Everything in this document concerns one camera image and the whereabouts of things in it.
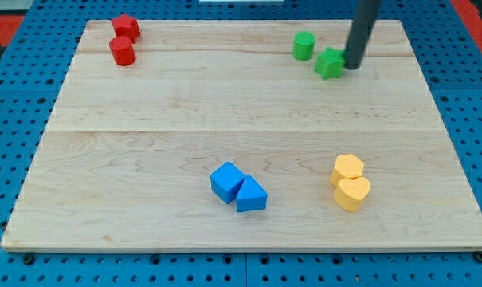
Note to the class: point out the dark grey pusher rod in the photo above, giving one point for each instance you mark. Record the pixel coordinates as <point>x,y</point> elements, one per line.
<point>361,27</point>

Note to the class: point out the yellow heart block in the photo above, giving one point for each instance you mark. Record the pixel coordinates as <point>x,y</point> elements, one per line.
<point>351,193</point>

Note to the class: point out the red cylinder block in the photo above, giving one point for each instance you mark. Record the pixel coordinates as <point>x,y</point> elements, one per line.
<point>122,51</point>

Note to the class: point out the red star block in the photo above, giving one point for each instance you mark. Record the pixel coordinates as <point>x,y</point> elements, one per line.
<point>126,26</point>

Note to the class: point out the yellow hexagon block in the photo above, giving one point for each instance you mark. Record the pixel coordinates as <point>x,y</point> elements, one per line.
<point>346,166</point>

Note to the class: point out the blue cube block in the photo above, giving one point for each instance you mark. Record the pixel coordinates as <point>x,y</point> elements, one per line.
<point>226,182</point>

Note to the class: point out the light wooden board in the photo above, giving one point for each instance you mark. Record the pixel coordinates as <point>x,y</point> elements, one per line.
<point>124,163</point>

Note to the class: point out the green cylinder block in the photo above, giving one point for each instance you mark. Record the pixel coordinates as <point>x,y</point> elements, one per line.
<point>303,46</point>

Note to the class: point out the green star block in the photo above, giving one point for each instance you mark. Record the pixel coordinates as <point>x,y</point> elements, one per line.
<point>330,63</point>

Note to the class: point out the blue triangle block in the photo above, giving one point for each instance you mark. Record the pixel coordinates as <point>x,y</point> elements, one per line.
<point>251,196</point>

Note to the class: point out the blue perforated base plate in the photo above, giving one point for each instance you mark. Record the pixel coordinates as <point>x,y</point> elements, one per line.
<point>34,65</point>

